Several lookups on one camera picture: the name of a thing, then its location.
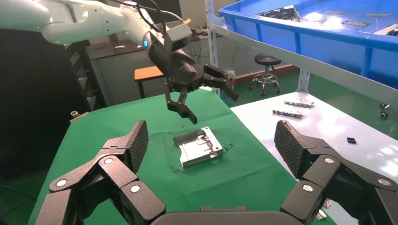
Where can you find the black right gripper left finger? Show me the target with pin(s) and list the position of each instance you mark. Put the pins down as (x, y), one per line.
(108, 180)

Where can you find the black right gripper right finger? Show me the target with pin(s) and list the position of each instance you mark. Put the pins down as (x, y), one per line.
(335, 183)

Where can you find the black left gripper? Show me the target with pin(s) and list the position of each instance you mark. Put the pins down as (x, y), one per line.
(178, 70)

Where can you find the sheet metal bracket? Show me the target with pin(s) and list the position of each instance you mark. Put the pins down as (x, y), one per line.
(199, 149)
(280, 13)

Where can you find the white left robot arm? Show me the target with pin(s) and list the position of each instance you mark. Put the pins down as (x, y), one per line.
(77, 18)

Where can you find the small black plastic clip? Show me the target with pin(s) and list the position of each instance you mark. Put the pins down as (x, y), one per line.
(351, 140)

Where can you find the orange topped small table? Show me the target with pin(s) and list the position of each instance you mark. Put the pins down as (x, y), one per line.
(147, 73)

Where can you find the green table cloth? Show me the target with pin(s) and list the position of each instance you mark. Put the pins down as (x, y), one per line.
(124, 118)

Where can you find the black round swivel stool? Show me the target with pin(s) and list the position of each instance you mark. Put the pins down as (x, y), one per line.
(267, 59)

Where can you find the small slotted metal strip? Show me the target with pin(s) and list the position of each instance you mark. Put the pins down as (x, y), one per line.
(299, 103)
(287, 114)

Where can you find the dark storage rack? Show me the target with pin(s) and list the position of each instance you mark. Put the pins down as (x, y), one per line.
(81, 77)

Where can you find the blue plastic bin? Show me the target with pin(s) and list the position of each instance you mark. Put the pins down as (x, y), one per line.
(326, 40)

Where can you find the grey tape strip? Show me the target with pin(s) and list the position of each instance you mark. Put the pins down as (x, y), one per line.
(379, 14)
(334, 12)
(355, 23)

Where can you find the flat sheet metal plate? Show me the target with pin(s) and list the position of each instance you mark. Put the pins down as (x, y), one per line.
(388, 30)

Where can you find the white shelf upright post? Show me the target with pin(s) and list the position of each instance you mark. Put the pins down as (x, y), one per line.
(304, 82)
(212, 31)

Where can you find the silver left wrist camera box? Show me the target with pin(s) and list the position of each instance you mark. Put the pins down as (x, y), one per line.
(177, 34)

